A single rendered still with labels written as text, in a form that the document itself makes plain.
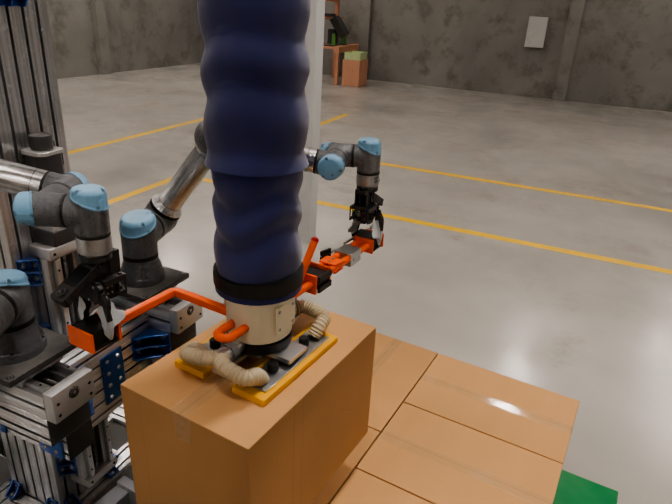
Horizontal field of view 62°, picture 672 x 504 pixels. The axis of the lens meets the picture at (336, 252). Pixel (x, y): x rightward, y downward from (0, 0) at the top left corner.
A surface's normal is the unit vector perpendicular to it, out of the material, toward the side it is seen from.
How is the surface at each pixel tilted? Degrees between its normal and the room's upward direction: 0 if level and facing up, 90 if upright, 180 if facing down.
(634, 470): 0
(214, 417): 1
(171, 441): 90
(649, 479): 0
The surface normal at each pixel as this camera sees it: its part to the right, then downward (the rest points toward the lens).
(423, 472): 0.05, -0.91
